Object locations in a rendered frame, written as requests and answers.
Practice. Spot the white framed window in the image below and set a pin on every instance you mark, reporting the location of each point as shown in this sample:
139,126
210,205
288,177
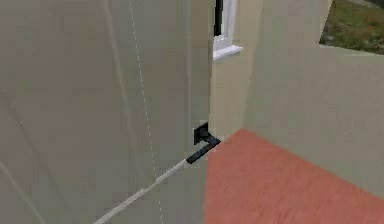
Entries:
226,33

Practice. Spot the grey room door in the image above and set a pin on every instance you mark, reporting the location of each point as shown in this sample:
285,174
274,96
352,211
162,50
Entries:
83,100

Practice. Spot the window with garden view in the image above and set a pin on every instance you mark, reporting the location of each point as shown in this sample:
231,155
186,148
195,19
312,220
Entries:
356,23

